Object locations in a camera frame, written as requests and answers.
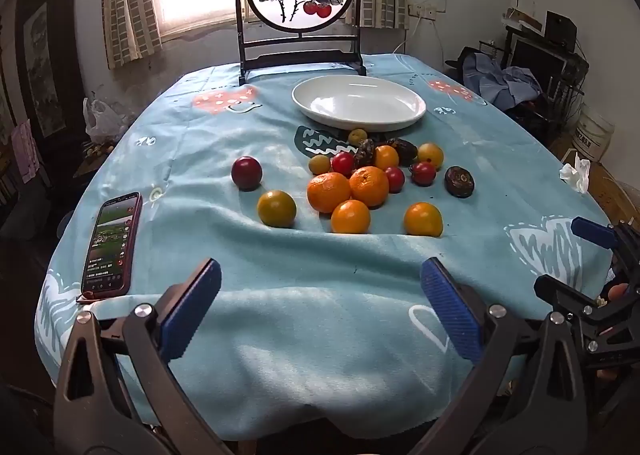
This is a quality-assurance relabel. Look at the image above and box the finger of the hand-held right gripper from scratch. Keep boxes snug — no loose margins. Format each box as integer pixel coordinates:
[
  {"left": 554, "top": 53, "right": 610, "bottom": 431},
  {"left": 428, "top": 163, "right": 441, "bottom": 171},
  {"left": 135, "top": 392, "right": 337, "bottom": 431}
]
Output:
[
  {"left": 571, "top": 216, "right": 640, "bottom": 283},
  {"left": 533, "top": 274, "right": 640, "bottom": 370}
]

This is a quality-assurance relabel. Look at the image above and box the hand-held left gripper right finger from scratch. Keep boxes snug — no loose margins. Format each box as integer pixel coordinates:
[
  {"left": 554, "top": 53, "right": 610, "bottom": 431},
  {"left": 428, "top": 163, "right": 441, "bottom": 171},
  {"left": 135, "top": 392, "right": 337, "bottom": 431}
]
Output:
[{"left": 410, "top": 256, "right": 588, "bottom": 455}]

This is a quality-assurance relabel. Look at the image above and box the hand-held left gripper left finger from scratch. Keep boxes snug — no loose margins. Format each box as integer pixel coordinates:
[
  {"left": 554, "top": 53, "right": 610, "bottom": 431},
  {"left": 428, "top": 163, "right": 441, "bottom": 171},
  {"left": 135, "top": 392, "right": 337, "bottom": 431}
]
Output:
[{"left": 52, "top": 257, "right": 236, "bottom": 455}]

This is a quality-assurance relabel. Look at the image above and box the yellow-green orange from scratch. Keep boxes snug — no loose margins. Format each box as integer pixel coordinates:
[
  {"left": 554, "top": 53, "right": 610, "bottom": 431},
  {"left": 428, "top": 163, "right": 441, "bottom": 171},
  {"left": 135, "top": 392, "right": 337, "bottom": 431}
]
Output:
[{"left": 257, "top": 190, "right": 297, "bottom": 229}]

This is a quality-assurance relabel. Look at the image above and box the orange tomato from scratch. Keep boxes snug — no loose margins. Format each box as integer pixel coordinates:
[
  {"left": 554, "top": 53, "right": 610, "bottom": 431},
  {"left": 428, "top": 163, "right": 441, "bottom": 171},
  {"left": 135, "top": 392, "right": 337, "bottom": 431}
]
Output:
[{"left": 330, "top": 199, "right": 372, "bottom": 235}]

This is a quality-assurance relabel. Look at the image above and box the red cherry tomato with stem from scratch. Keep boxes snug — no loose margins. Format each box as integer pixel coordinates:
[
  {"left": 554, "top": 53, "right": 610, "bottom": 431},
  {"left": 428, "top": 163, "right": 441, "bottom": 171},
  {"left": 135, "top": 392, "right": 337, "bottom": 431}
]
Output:
[{"left": 410, "top": 161, "right": 437, "bottom": 186}]

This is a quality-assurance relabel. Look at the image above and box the dark red plum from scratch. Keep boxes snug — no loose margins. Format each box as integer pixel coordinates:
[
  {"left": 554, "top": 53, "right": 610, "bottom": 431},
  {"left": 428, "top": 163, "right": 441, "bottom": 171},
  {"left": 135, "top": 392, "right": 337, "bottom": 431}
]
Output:
[{"left": 231, "top": 156, "right": 264, "bottom": 192}]

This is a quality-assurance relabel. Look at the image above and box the bumpy orange mandarin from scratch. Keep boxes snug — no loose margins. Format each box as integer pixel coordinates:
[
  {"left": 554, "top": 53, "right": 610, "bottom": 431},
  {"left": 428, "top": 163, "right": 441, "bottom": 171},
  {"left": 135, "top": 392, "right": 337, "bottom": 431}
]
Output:
[
  {"left": 306, "top": 172, "right": 352, "bottom": 214},
  {"left": 349, "top": 166, "right": 390, "bottom": 208}
]

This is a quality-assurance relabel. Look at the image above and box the yellow potato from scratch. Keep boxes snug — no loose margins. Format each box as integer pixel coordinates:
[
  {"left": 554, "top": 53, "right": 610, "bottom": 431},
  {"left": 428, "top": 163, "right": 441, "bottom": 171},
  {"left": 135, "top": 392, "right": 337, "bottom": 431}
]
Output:
[{"left": 417, "top": 142, "right": 445, "bottom": 170}]

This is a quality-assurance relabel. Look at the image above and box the white oval plate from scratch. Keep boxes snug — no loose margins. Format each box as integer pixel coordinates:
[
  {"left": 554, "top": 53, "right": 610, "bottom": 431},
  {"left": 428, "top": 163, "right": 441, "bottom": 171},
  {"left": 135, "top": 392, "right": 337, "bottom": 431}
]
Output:
[{"left": 292, "top": 75, "right": 427, "bottom": 133}]

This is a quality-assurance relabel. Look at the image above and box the crumpled white tissue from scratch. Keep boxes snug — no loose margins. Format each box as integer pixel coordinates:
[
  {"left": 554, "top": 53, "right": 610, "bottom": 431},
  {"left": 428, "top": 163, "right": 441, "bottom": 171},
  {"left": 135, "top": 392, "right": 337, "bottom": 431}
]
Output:
[{"left": 559, "top": 154, "right": 592, "bottom": 194}]

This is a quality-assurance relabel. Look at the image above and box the light blue printed tablecloth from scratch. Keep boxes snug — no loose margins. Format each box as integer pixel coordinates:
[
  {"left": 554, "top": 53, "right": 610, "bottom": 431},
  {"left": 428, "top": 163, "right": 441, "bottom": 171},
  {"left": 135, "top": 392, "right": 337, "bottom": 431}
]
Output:
[{"left": 34, "top": 54, "right": 618, "bottom": 440}]

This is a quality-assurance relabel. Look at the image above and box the white plastic bucket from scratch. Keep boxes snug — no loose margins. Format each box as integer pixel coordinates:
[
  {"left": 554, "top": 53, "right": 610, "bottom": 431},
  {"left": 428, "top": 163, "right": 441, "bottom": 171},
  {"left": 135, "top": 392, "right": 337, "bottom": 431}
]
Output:
[{"left": 572, "top": 102, "right": 616, "bottom": 163}]

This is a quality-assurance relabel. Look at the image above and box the smartphone with red case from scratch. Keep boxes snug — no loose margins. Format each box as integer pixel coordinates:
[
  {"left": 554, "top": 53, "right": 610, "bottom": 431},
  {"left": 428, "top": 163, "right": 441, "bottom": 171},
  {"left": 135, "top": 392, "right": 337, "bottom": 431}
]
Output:
[{"left": 80, "top": 192, "right": 143, "bottom": 303}]

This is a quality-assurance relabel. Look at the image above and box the small smooth orange tangerine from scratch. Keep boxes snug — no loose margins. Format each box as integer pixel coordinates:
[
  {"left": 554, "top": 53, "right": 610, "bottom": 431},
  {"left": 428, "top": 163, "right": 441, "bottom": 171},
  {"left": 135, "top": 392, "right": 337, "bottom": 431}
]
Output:
[{"left": 373, "top": 145, "right": 400, "bottom": 171}]

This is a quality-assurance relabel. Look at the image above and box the black monitor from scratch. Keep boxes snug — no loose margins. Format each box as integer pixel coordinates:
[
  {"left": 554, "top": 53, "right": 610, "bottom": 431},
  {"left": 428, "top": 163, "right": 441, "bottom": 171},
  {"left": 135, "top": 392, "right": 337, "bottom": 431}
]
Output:
[{"left": 510, "top": 38, "right": 568, "bottom": 101}]

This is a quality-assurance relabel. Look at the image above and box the blue clothes pile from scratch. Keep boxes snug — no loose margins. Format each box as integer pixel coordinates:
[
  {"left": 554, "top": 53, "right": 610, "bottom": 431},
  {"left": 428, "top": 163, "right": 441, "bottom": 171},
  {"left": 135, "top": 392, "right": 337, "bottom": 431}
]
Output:
[{"left": 462, "top": 51, "right": 543, "bottom": 111}]

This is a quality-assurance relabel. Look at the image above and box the white plastic bag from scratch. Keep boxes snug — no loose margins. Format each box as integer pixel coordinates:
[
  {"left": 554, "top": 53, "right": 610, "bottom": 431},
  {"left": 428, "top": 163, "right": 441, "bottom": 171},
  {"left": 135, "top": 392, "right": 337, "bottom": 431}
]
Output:
[{"left": 82, "top": 98, "right": 132, "bottom": 143}]

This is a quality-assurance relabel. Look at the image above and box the pink cloth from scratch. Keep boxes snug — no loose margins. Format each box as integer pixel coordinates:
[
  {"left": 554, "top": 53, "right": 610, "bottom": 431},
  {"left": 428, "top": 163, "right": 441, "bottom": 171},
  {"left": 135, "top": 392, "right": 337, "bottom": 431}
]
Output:
[{"left": 11, "top": 119, "right": 41, "bottom": 183}]

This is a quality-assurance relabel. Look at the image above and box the dark wooden cabinet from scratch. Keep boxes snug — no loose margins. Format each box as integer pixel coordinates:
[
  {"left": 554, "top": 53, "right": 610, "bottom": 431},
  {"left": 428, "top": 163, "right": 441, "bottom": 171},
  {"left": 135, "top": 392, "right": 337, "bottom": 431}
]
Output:
[{"left": 15, "top": 0, "right": 88, "bottom": 176}]

